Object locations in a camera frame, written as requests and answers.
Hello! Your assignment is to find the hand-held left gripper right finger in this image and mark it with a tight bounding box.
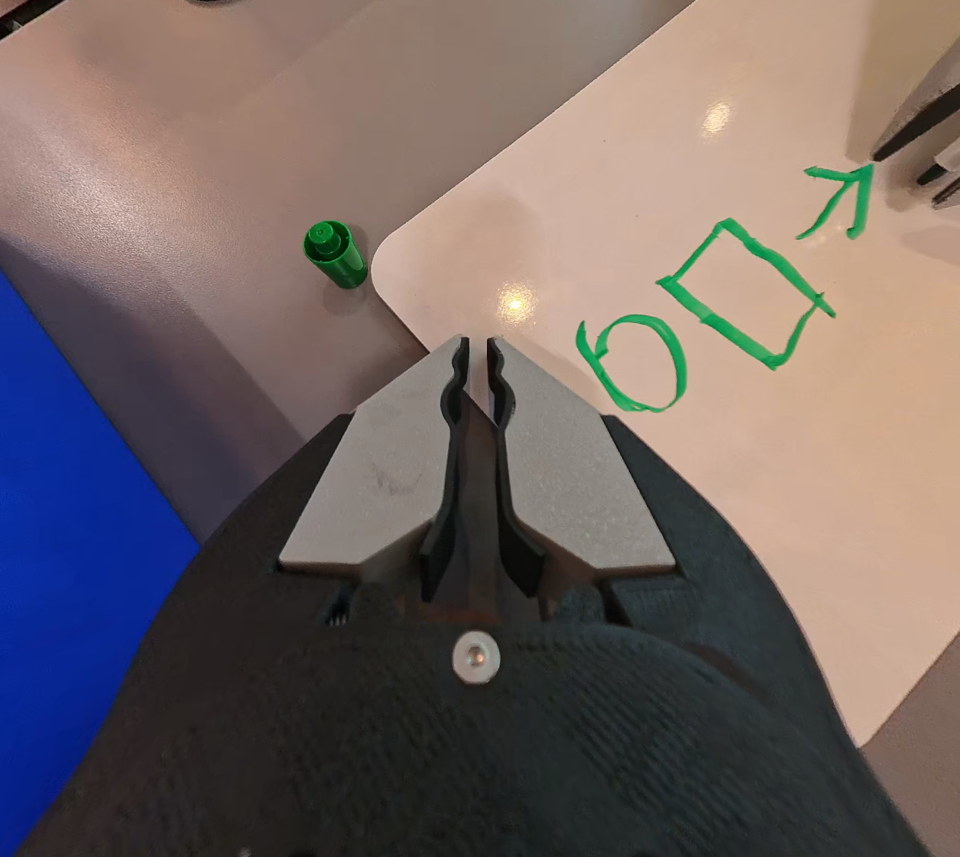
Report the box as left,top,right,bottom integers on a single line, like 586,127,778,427
486,336,678,598

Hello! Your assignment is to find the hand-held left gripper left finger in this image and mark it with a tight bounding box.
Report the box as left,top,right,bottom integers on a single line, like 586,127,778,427
277,335,471,604

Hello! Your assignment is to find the white green whiteboard marker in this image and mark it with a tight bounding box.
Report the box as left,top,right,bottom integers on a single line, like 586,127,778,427
916,138,960,188

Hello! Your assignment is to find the green marker cap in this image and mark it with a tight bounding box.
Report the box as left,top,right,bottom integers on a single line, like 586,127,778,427
302,219,369,290

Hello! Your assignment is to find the white whiteboard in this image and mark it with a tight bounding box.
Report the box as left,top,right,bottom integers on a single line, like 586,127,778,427
371,0,960,747

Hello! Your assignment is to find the blue plastic bin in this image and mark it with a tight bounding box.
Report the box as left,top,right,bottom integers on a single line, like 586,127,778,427
0,268,202,857

